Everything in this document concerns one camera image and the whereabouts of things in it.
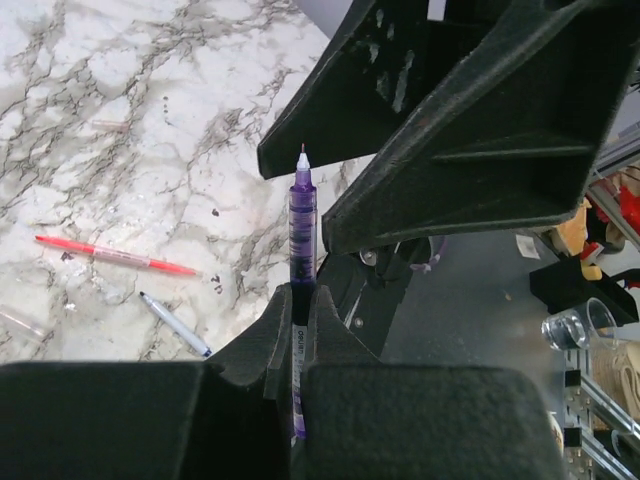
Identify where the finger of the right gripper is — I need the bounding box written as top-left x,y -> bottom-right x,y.
257,0 -> 481,180
322,1 -> 639,254

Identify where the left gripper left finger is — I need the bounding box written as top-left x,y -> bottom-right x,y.
1,285 -> 292,479

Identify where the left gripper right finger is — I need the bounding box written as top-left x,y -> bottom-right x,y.
292,287 -> 565,479

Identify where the dark blue pen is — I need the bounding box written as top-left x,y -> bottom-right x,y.
289,145 -> 317,439

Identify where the red pen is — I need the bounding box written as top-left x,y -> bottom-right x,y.
35,235 -> 198,276

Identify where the grey pen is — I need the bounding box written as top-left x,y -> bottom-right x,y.
139,291 -> 213,358

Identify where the clear pen cap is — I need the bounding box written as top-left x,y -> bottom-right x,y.
1,305 -> 47,342

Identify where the clear plastic cup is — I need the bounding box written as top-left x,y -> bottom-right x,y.
541,298 -> 619,351

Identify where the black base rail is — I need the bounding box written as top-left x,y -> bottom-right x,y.
320,231 -> 563,376

